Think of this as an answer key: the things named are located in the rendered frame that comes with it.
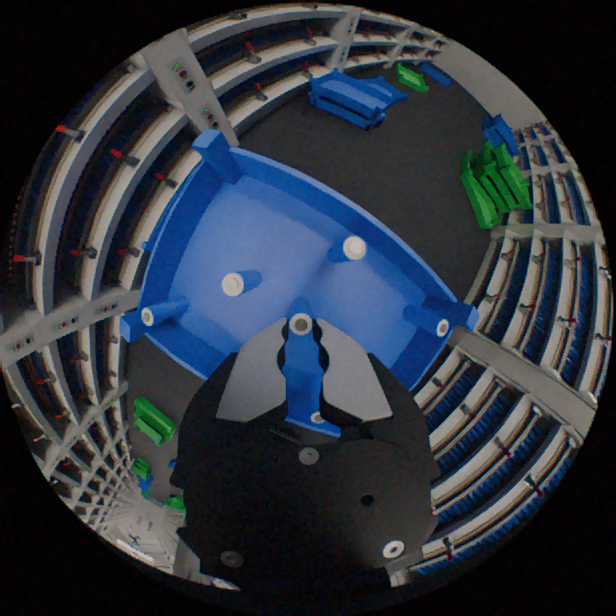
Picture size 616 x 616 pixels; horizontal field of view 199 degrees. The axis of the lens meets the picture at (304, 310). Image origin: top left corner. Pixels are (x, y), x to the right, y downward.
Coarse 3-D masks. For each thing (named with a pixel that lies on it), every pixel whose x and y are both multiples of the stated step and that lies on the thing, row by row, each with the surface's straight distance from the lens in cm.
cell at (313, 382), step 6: (312, 378) 21; (318, 378) 21; (312, 384) 20; (318, 384) 20; (312, 390) 19; (318, 390) 19; (312, 396) 19; (318, 396) 19; (312, 402) 18; (318, 402) 18; (312, 408) 18; (318, 408) 17; (312, 414) 17; (318, 414) 17; (312, 420) 18; (318, 420) 18; (324, 420) 18
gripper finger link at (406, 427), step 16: (384, 368) 9; (384, 384) 8; (400, 384) 9; (400, 400) 8; (400, 416) 8; (416, 416) 8; (368, 432) 7; (384, 432) 7; (400, 432) 7; (416, 432) 8; (416, 448) 7; (432, 464) 8
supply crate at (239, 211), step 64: (192, 192) 19; (256, 192) 20; (320, 192) 15; (192, 256) 22; (256, 256) 19; (320, 256) 18; (384, 256) 20; (128, 320) 20; (192, 320) 23; (256, 320) 19; (384, 320) 21; (448, 320) 22
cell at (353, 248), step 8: (344, 240) 12; (352, 240) 13; (360, 240) 13; (336, 248) 14; (344, 248) 12; (352, 248) 12; (360, 248) 12; (328, 256) 18; (336, 256) 14; (344, 256) 12; (352, 256) 12; (360, 256) 13
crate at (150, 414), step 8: (136, 400) 129; (144, 400) 130; (136, 408) 141; (144, 408) 142; (152, 408) 128; (136, 416) 146; (144, 416) 147; (152, 416) 142; (160, 416) 127; (152, 424) 145; (160, 424) 143; (168, 424) 126; (176, 424) 127; (160, 432) 144; (168, 432) 145; (168, 440) 141
